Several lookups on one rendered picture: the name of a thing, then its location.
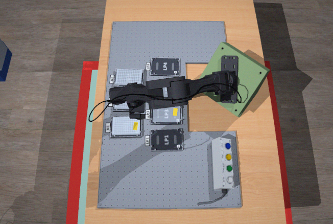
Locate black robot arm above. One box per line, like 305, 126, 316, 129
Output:
109, 55, 238, 109

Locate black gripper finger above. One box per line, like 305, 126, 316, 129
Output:
130, 114, 145, 120

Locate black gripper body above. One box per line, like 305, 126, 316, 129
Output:
129, 101, 145, 118

